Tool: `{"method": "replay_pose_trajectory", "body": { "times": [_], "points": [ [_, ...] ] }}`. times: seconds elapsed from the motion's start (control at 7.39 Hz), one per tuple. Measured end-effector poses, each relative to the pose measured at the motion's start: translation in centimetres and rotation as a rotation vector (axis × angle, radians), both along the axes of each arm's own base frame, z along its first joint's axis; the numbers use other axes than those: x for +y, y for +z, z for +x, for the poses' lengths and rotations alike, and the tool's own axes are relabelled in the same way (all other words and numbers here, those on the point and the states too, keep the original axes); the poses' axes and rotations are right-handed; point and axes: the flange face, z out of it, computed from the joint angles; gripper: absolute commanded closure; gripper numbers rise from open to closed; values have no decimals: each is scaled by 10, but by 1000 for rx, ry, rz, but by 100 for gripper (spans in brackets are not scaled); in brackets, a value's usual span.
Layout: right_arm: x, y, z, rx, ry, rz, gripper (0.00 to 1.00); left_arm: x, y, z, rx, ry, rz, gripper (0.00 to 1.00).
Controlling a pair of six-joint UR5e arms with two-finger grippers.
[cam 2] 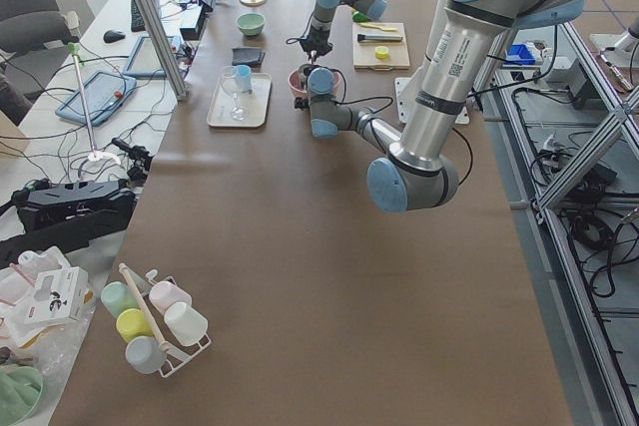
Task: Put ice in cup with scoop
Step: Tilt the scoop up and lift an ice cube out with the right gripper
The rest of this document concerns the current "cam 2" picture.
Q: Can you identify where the light blue cup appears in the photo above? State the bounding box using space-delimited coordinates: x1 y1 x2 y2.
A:
236 64 253 93

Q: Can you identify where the steel muddler black tip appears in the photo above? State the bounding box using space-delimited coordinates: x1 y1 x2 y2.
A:
356 33 403 43

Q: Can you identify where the pink cup on rack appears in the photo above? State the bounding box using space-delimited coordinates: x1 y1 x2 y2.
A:
149 280 192 314

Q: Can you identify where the black device case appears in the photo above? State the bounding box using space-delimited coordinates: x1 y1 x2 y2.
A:
11 179 136 232

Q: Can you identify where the bamboo cutting board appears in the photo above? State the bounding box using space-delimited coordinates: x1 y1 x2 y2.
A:
351 22 410 70

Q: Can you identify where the aluminium frame post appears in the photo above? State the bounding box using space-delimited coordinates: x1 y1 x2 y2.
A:
134 0 188 101

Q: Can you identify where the green bowl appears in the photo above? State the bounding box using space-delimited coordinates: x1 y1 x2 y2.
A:
236 12 266 37

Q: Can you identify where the blue teach pendant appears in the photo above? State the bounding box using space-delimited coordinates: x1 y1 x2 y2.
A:
55 71 137 126
122 36 166 80

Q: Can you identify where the green lime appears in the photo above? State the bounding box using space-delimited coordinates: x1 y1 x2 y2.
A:
351 11 369 23

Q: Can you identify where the green cup on rack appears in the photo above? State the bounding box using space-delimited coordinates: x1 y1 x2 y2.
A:
100 281 138 318

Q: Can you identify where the white cup on rack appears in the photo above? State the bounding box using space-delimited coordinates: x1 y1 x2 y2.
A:
164 301 209 346

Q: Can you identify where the pink bowl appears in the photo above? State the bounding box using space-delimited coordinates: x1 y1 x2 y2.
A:
288 70 342 99

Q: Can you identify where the yellow cup on rack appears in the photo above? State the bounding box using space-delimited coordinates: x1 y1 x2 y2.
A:
116 308 153 343

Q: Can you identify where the blue parts bin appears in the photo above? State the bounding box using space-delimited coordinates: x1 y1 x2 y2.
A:
506 44 541 66

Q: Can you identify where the green bowl off table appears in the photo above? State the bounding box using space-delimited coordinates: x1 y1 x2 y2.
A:
1 366 44 425

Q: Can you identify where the white product box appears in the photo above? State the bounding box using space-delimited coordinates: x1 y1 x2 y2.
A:
25 266 88 326

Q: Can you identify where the black office chair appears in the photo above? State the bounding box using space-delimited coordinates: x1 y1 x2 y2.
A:
1 0 79 101

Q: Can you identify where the steel ice scoop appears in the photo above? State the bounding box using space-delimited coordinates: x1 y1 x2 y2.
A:
298 51 317 91

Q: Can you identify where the black computer mouse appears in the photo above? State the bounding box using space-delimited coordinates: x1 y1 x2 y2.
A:
103 30 126 44

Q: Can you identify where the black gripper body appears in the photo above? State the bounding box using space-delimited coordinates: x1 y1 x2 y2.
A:
286 28 332 56
294 97 309 110

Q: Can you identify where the white wire cup rack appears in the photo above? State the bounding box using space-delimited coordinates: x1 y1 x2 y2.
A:
119 262 213 378

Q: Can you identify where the grey cup on rack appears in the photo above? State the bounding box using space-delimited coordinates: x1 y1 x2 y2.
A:
125 336 166 374

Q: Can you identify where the cream rabbit tray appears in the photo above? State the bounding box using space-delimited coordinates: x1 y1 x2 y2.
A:
206 71 274 130

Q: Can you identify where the grey folded cloth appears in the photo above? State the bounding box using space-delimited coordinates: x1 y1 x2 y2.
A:
231 47 266 67

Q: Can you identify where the clear wine glass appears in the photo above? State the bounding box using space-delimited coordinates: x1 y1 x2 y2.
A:
221 66 245 121

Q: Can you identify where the blue teach pendant near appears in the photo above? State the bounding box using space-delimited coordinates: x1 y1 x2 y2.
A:
55 71 137 126

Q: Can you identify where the blue teach pendant far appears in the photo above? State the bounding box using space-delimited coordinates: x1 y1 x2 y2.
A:
122 36 166 80

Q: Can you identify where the yellow plastic knife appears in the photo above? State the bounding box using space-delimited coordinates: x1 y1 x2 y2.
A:
358 22 397 32

